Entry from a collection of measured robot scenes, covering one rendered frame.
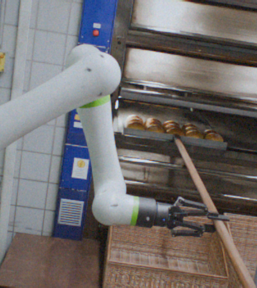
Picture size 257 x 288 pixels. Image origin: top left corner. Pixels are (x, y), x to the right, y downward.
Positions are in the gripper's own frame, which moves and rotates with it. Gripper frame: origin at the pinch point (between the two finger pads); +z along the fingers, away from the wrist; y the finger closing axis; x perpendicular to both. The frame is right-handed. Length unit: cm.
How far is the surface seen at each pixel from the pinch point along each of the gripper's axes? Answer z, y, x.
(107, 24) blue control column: -43, -51, -99
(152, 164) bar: -15, 3, -64
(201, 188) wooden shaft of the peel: -0.4, -1.4, -26.9
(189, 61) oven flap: 0, -40, -104
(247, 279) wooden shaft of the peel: -0.4, -1.2, 36.8
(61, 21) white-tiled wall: -65, -49, -103
